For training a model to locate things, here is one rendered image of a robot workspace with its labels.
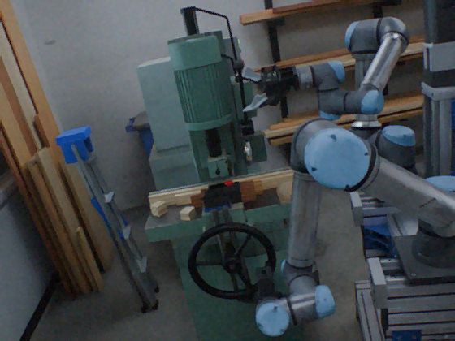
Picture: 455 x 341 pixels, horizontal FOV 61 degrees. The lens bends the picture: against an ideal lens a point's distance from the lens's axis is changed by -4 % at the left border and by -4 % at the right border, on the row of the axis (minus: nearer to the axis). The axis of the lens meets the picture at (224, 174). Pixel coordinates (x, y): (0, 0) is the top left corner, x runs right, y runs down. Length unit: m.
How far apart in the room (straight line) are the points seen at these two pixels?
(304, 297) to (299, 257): 0.11
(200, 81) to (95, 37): 2.50
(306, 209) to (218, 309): 0.78
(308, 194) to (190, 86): 0.61
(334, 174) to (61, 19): 3.34
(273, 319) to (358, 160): 0.42
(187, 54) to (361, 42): 0.67
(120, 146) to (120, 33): 1.04
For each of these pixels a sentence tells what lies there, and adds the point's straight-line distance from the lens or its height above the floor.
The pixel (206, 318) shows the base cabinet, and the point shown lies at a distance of 1.69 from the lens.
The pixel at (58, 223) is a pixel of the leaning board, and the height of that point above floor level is 0.58.
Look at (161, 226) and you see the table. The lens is 1.47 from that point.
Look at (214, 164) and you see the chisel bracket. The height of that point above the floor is 1.06.
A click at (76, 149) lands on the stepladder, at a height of 1.08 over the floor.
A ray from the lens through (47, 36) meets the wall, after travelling 3.93.
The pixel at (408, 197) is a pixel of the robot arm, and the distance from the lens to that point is 0.93.
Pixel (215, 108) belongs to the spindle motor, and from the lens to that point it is 1.40.
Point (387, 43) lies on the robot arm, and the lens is 1.53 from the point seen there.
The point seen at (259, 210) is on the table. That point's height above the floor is 0.89.
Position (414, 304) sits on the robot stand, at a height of 0.69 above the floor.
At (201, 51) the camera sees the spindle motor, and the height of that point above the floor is 1.46.
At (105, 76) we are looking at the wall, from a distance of 3.82.
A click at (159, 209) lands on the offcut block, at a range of 1.54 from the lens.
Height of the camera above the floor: 1.53
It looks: 20 degrees down
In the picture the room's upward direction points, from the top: 12 degrees counter-clockwise
